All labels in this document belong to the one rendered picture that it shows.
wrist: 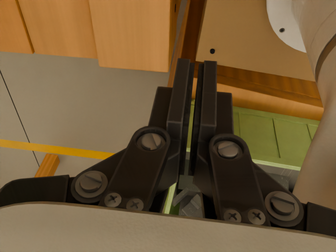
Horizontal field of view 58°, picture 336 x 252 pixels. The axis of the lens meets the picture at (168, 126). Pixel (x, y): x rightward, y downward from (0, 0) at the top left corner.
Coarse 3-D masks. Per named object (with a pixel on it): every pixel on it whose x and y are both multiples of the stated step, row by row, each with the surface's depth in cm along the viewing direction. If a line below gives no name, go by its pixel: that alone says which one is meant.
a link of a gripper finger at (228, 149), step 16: (208, 144) 9; (224, 144) 9; (240, 144) 9; (208, 160) 9; (224, 160) 9; (240, 160) 9; (224, 176) 8; (240, 176) 8; (256, 176) 8; (224, 192) 8; (240, 192) 8; (256, 192) 8; (208, 208) 10; (224, 208) 8; (240, 208) 8; (256, 208) 8
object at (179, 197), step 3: (183, 189) 80; (186, 189) 80; (180, 192) 80; (183, 192) 80; (186, 192) 80; (177, 195) 80; (180, 195) 80; (183, 195) 80; (174, 198) 79; (177, 198) 79; (180, 198) 81; (174, 201) 79; (177, 201) 81; (174, 204) 82
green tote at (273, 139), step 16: (192, 112) 73; (240, 112) 75; (256, 112) 76; (240, 128) 71; (256, 128) 72; (272, 128) 73; (288, 128) 73; (304, 128) 74; (256, 144) 68; (272, 144) 69; (288, 144) 69; (304, 144) 70; (256, 160) 65; (272, 160) 65; (288, 160) 65; (176, 208) 99
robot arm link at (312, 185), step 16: (320, 64) 29; (320, 80) 29; (320, 96) 30; (320, 128) 24; (320, 144) 24; (304, 160) 24; (320, 160) 23; (304, 176) 24; (320, 176) 23; (304, 192) 23; (320, 192) 22
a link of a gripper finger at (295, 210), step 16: (208, 64) 12; (208, 80) 11; (208, 96) 10; (224, 96) 12; (208, 112) 10; (224, 112) 11; (192, 128) 12; (208, 128) 10; (224, 128) 10; (192, 144) 10; (192, 160) 11; (208, 176) 10; (208, 192) 10; (272, 192) 9; (288, 192) 9; (272, 208) 8; (288, 208) 8; (272, 224) 8; (288, 224) 8
